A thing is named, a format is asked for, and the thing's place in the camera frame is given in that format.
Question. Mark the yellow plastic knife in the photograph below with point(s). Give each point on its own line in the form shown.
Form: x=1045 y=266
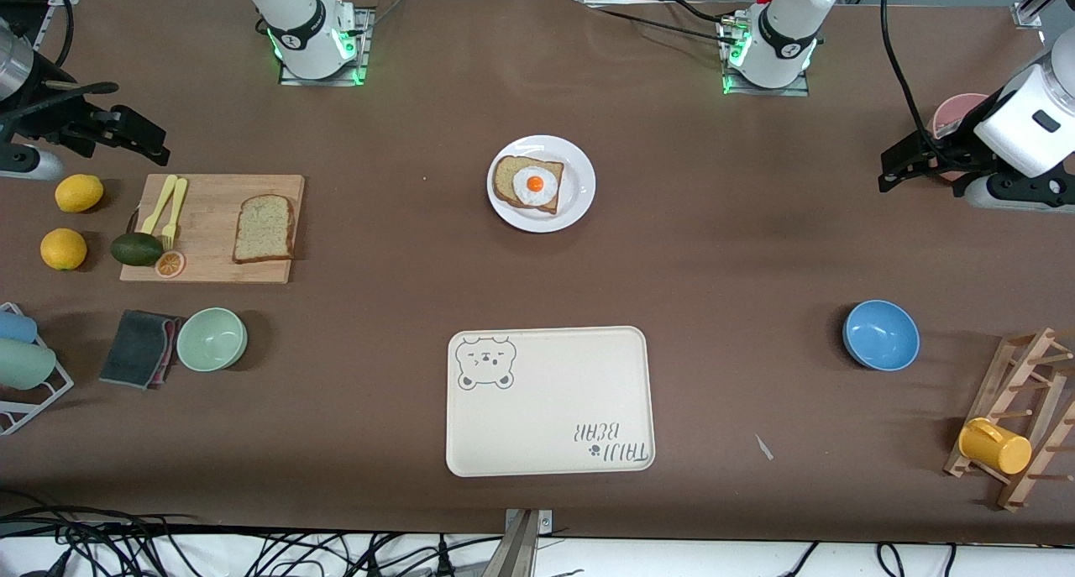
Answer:
x=159 y=207

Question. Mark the yellow cup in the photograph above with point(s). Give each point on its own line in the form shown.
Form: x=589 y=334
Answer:
x=995 y=447

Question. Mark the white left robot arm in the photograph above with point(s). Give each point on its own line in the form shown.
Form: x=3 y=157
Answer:
x=785 y=31

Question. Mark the small white paper scrap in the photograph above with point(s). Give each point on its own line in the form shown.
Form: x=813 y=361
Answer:
x=763 y=448

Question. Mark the blue bowl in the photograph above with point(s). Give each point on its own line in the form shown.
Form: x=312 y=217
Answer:
x=882 y=335

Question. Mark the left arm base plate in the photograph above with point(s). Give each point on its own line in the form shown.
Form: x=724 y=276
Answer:
x=768 y=91

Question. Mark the yellow lemon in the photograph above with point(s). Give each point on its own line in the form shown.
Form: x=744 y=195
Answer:
x=79 y=193
x=63 y=249

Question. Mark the cream bear tray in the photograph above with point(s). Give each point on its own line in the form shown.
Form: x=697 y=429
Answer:
x=550 y=401

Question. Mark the plain bread slice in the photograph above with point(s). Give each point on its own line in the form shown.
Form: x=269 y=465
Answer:
x=264 y=228

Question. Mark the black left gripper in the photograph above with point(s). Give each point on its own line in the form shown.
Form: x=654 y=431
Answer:
x=947 y=151

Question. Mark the grey folded cloth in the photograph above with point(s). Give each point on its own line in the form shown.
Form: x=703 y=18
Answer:
x=134 y=350

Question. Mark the orange slice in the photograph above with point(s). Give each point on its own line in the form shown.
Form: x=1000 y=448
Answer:
x=170 y=264

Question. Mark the white round plate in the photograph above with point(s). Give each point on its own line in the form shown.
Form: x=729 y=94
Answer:
x=579 y=199

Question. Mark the fried egg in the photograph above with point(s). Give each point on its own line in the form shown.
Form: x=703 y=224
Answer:
x=536 y=186

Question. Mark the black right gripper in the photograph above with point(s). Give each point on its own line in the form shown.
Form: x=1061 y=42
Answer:
x=52 y=117

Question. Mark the yellow plastic fork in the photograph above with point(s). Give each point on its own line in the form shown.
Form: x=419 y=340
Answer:
x=176 y=207

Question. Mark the pink bowl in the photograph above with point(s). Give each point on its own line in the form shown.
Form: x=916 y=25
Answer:
x=957 y=107

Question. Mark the pale green cup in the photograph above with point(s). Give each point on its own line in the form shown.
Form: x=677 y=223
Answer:
x=25 y=364

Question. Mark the green avocado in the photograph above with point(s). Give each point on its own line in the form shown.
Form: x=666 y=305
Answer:
x=137 y=249

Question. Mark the wooden peg rack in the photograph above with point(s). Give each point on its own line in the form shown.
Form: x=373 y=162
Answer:
x=1020 y=375

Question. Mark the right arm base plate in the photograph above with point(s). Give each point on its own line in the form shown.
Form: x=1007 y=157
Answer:
x=323 y=81

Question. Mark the light blue cup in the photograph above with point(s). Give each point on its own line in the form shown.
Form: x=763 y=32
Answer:
x=17 y=327

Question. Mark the pale green bowl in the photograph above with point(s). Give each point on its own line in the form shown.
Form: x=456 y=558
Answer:
x=212 y=340

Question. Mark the wooden cutting board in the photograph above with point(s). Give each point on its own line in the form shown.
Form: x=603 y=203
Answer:
x=210 y=224

